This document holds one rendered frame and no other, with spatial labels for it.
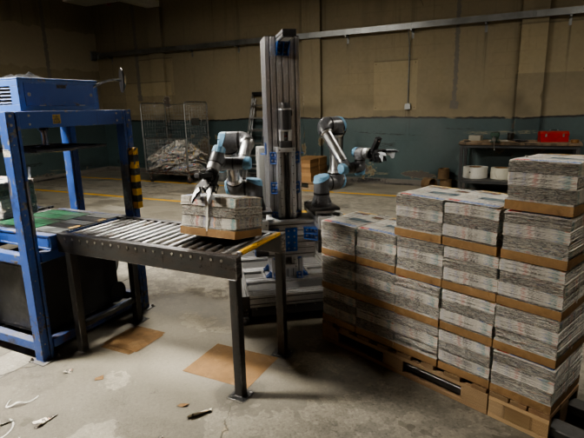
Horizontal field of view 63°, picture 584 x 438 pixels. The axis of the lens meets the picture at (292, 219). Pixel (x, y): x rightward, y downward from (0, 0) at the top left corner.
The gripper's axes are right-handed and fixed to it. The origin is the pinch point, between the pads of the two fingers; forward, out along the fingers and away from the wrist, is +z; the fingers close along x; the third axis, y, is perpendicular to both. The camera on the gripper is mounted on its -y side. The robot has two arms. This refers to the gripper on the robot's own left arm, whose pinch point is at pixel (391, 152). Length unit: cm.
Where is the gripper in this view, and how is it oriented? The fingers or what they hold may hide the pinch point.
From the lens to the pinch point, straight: 319.5
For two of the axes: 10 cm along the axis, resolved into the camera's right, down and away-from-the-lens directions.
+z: 5.9, 1.7, -7.9
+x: -8.0, 2.8, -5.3
